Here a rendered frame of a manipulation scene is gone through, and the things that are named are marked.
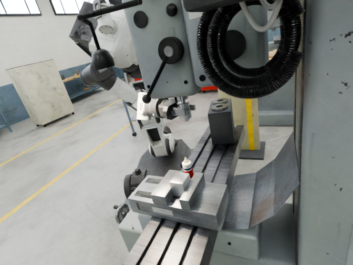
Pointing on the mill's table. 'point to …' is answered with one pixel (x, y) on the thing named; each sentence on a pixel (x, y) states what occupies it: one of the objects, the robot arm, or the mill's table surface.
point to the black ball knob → (171, 9)
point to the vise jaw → (164, 190)
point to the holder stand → (221, 121)
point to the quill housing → (164, 88)
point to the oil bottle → (187, 167)
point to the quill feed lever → (164, 48)
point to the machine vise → (184, 202)
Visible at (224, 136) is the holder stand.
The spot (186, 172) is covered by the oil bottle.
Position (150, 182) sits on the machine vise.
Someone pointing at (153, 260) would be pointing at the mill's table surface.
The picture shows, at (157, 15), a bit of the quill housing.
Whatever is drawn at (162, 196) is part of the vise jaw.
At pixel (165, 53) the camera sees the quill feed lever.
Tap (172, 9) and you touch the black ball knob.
